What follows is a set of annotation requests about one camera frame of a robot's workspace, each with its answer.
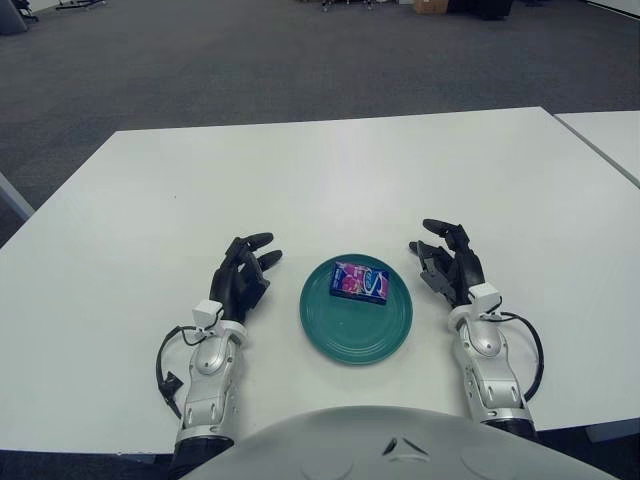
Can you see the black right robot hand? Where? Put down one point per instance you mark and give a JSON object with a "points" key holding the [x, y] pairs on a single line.
{"points": [[462, 270]]}

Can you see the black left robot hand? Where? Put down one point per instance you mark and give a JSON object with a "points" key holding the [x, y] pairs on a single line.
{"points": [[232, 287]]}

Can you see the purple blue gum pack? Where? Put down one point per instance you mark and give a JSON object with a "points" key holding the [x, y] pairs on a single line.
{"points": [[360, 282]]}

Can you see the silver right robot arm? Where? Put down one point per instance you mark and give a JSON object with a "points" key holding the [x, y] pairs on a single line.
{"points": [[495, 380]]}

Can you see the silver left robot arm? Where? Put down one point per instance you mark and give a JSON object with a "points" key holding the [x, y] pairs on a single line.
{"points": [[212, 380]]}

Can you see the teal round plate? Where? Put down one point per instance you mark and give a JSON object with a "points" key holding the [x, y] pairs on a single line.
{"points": [[355, 335]]}

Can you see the grey robot torso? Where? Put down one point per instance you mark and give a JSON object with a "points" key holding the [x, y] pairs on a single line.
{"points": [[400, 450]]}

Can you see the white neighbouring table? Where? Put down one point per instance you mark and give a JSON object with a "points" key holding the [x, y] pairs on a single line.
{"points": [[610, 137]]}

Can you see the grey blue table edge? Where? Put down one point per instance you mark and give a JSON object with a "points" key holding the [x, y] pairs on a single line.
{"points": [[14, 195]]}

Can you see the black background furniture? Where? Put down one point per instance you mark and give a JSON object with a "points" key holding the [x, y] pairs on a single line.
{"points": [[480, 7]]}

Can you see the brown cardboard box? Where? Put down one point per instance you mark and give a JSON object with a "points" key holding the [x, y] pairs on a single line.
{"points": [[432, 6]]}

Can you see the office chair wheel base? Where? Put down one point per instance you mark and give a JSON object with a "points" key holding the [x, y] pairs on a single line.
{"points": [[350, 4]]}

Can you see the black floor bar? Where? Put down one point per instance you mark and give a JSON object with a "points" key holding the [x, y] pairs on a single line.
{"points": [[80, 5]]}

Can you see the black office chair base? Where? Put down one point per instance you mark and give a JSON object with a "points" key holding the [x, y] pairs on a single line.
{"points": [[29, 7]]}

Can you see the grey background cabinet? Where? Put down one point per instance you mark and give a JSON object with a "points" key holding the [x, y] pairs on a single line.
{"points": [[9, 17]]}

